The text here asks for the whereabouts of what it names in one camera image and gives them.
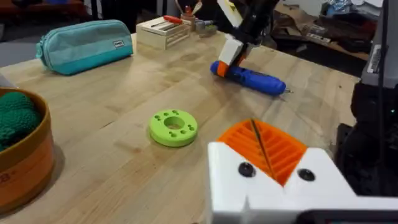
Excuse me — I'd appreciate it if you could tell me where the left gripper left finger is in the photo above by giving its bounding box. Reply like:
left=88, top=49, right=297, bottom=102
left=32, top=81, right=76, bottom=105
left=207, top=119, right=284, bottom=224

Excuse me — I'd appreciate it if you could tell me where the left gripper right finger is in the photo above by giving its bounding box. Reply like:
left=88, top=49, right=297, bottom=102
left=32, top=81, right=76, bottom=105
left=252, top=119, right=357, bottom=200

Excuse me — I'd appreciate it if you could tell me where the blue electric screwdriver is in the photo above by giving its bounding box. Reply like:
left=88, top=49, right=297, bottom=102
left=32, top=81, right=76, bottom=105
left=210, top=60, right=294, bottom=96

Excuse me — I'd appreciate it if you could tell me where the small grey jar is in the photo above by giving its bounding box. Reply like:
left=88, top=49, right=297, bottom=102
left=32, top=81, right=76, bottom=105
left=195, top=19, right=218, bottom=38

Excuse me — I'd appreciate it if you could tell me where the brown cup with utensils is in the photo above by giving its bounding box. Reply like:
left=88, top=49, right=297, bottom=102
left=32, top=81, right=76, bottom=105
left=174, top=0, right=203, bottom=32

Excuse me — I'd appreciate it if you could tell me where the green disc with holes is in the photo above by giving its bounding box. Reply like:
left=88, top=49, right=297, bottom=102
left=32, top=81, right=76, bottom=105
left=148, top=109, right=198, bottom=147

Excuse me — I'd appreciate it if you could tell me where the pale wooden box with tools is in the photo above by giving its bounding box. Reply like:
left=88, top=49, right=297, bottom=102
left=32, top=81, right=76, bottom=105
left=136, top=14, right=192, bottom=51

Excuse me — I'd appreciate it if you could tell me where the cardboard and clutter heap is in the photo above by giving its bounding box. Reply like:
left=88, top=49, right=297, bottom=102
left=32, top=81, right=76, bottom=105
left=273, top=0, right=379, bottom=62

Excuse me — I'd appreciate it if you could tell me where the teal zip bag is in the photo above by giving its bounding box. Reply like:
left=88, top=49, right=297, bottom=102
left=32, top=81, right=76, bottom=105
left=35, top=19, right=134, bottom=76

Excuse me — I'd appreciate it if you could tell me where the orange tub with green toys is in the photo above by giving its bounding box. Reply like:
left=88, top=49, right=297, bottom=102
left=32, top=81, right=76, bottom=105
left=0, top=87, right=55, bottom=214

